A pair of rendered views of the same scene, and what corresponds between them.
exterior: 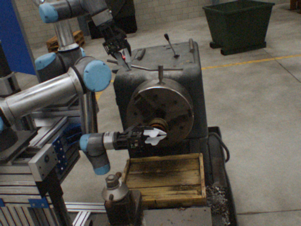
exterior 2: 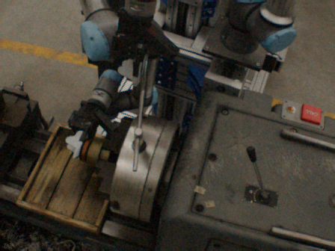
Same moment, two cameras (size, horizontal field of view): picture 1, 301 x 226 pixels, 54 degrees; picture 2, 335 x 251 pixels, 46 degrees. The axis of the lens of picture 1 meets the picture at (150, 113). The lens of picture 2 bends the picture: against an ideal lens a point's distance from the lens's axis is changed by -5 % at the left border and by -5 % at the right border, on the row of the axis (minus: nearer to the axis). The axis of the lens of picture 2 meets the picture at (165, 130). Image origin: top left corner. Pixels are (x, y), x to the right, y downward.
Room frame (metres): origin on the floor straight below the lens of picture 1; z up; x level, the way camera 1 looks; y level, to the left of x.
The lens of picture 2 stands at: (1.33, -0.69, 2.18)
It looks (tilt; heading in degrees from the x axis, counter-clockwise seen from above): 54 degrees down; 90
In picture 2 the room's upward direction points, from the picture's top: 7 degrees clockwise
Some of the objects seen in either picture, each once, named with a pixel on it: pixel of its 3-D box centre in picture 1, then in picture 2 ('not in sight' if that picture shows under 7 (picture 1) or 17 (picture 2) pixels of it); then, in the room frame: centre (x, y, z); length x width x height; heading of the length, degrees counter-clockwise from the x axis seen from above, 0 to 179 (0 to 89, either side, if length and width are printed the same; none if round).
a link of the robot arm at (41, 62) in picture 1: (49, 67); (250, 5); (1.58, 0.49, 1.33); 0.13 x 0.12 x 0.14; 121
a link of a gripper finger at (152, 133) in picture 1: (154, 134); (74, 142); (1.06, 0.00, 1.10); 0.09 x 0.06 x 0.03; 78
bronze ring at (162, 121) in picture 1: (157, 129); (96, 153); (1.14, -0.02, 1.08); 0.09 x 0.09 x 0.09; 79
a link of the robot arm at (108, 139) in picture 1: (111, 140); (99, 101); (1.11, 0.18, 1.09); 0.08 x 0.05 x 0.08; 168
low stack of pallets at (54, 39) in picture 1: (66, 43); not in sight; (9.30, 2.12, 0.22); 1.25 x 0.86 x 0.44; 174
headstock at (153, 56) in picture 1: (162, 87); (268, 199); (1.68, -0.10, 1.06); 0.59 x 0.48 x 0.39; 169
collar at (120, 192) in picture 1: (114, 188); not in sight; (0.72, 0.14, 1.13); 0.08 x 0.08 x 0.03
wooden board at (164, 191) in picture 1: (162, 179); (75, 175); (1.04, 0.00, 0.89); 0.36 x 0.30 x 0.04; 79
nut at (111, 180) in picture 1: (111, 179); not in sight; (0.72, 0.14, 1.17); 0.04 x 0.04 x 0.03
